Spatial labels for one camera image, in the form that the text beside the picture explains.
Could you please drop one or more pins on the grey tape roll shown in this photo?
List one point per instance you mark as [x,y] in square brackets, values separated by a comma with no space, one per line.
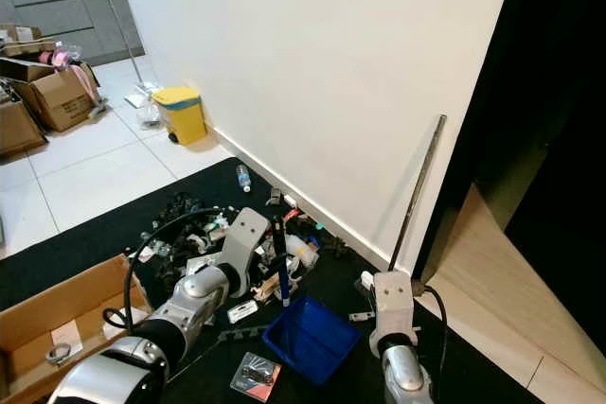
[49,357]

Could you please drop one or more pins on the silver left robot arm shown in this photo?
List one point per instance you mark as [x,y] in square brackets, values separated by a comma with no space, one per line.
[199,305]

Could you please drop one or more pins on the small crushed plastic bottle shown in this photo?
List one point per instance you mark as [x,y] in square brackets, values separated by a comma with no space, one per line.
[157,243]

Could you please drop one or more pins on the white paper scrap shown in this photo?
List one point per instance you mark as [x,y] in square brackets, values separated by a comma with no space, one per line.
[144,253]

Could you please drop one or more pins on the grey kitchen cabinet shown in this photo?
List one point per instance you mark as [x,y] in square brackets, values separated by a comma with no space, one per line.
[66,11]

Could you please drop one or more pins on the mop with silver pole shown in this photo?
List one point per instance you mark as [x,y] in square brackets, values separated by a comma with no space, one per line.
[137,98]

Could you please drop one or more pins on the white plastic bottle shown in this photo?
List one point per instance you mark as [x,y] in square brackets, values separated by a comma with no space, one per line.
[303,251]

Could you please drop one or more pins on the open cardboard box red label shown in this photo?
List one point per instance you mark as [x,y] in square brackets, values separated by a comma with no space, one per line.
[57,305]

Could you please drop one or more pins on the pink fabric item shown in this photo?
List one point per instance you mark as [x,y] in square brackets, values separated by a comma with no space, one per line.
[68,57]

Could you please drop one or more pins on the plain brown cardboard box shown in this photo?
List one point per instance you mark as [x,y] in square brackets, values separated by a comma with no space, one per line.
[19,130]

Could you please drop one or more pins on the clear plastic water bottle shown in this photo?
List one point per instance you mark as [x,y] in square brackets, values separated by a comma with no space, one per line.
[243,178]

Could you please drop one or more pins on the yellow pedal trash bin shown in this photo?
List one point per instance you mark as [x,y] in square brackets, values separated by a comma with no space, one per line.
[182,118]

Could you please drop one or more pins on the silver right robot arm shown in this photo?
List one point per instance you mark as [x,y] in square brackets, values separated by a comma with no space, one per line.
[402,376]

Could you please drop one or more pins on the clear plastic blister package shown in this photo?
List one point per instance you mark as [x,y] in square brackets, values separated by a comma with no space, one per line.
[256,377]

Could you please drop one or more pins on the black track piece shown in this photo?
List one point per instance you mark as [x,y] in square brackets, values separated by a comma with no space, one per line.
[333,245]

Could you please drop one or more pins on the grey plastic clip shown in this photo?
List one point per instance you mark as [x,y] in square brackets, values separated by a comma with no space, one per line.
[274,198]

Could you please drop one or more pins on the small white block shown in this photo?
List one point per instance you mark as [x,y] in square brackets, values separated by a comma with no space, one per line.
[290,201]

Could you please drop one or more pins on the white paper card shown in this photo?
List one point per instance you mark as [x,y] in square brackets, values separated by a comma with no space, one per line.
[66,331]

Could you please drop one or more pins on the black plastic bag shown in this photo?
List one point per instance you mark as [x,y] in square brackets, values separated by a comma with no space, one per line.
[180,210]

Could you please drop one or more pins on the blue plastic dustpan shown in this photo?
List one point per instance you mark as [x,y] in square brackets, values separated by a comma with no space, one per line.
[311,338]

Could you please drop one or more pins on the clear plastic container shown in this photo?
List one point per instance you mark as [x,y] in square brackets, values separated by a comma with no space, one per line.
[149,116]

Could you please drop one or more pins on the taped brown cardboard box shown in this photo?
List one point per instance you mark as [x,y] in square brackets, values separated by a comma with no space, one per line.
[62,101]

